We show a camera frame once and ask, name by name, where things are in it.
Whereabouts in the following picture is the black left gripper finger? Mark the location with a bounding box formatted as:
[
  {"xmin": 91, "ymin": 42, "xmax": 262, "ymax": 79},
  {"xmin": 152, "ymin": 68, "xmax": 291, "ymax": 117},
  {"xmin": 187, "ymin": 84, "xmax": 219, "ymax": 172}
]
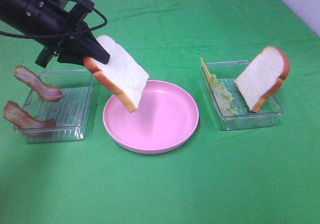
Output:
[
  {"xmin": 57, "ymin": 51, "xmax": 84, "ymax": 66},
  {"xmin": 65, "ymin": 35, "xmax": 110, "ymax": 64}
]

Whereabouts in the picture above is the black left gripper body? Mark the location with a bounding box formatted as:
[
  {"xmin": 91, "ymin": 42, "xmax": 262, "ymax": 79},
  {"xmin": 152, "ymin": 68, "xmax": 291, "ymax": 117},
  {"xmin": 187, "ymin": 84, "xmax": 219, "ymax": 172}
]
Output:
[{"xmin": 35, "ymin": 23, "xmax": 93, "ymax": 68}]

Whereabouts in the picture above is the bacon strip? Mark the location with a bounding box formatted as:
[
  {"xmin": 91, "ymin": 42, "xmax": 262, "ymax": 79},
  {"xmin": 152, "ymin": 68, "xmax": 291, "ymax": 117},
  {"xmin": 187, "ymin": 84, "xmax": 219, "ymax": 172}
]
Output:
[
  {"xmin": 13, "ymin": 65, "xmax": 63, "ymax": 101},
  {"xmin": 3, "ymin": 100, "xmax": 56, "ymax": 129}
]

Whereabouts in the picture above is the bread slice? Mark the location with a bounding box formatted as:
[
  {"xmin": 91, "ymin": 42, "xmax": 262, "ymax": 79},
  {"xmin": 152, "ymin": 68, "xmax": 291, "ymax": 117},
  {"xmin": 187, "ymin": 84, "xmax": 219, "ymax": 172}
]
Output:
[
  {"xmin": 235, "ymin": 46, "xmax": 290, "ymax": 112},
  {"xmin": 83, "ymin": 35, "xmax": 150, "ymax": 112}
]

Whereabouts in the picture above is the green lettuce leaf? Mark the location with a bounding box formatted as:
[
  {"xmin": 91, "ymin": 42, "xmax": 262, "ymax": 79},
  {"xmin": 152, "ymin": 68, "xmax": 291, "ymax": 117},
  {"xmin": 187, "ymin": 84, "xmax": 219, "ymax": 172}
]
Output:
[{"xmin": 211, "ymin": 74, "xmax": 238, "ymax": 116}]

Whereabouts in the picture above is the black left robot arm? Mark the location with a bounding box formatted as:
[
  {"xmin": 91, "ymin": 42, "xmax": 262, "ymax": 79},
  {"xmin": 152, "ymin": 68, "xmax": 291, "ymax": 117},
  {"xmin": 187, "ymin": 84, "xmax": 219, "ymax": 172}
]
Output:
[{"xmin": 0, "ymin": 0, "xmax": 110, "ymax": 68}]

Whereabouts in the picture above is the left clear plastic tray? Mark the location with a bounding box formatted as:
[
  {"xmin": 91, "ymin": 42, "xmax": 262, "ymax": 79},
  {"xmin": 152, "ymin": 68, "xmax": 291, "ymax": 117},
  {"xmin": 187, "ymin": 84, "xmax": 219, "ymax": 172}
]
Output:
[{"xmin": 13, "ymin": 70, "xmax": 95, "ymax": 143}]

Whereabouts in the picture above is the clear plastic tray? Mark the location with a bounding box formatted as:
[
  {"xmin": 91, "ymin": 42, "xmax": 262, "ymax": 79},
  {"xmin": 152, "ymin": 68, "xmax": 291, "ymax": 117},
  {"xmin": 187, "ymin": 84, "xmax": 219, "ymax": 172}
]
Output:
[
  {"xmin": 200, "ymin": 60, "xmax": 283, "ymax": 130},
  {"xmin": 13, "ymin": 70, "xmax": 95, "ymax": 143}
]

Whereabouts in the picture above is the pink round plate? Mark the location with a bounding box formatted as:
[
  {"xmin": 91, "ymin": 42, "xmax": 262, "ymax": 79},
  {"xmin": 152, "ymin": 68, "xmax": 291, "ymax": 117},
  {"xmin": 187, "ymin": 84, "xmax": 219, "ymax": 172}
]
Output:
[{"xmin": 102, "ymin": 80, "xmax": 200, "ymax": 154}]

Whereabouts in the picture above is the yellow cheese slice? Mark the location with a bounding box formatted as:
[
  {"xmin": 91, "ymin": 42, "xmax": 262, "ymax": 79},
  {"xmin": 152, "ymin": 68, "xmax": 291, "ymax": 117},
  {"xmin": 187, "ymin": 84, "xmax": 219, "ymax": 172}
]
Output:
[{"xmin": 200, "ymin": 57, "xmax": 213, "ymax": 88}]

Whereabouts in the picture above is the right clear plastic tray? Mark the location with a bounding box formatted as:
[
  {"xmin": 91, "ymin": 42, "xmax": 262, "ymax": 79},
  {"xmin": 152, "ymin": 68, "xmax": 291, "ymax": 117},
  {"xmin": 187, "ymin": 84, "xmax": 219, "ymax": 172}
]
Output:
[{"xmin": 200, "ymin": 60, "xmax": 283, "ymax": 130}]

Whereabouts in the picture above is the green tablecloth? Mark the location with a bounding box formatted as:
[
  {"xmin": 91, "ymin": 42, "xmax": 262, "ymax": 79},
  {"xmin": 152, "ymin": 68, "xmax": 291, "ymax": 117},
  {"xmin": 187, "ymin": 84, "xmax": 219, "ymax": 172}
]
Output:
[{"xmin": 0, "ymin": 0, "xmax": 320, "ymax": 223}]

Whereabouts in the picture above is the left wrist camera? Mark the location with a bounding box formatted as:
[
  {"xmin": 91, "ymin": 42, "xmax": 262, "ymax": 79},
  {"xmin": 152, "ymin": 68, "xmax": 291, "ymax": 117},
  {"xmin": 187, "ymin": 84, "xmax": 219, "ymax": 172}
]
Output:
[{"xmin": 56, "ymin": 0, "xmax": 94, "ymax": 26}]

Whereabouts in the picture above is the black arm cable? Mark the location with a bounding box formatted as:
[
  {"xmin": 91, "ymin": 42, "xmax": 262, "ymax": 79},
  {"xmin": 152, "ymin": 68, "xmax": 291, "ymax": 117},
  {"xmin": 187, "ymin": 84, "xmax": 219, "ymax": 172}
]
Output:
[{"xmin": 0, "ymin": 0, "xmax": 109, "ymax": 40}]

